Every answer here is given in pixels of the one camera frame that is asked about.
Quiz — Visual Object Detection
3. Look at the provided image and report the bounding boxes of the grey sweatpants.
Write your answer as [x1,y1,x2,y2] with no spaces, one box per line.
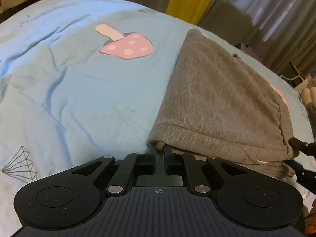
[148,29,298,178]

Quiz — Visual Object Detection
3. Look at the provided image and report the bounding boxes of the pink plush toy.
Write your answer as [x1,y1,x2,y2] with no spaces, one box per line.
[301,78,315,114]

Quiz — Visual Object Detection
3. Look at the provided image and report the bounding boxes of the light blue printed bedsheet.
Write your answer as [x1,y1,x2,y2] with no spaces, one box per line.
[1,0,315,236]

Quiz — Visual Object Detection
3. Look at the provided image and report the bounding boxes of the purple bag by bed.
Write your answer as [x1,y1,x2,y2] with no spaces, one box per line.
[235,43,263,63]

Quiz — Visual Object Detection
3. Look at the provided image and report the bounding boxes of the white sheer curtain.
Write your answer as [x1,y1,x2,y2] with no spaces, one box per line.
[197,0,316,76]

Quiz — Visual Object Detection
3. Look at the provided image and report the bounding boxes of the white charging cable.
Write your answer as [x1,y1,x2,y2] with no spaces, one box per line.
[279,73,305,82]

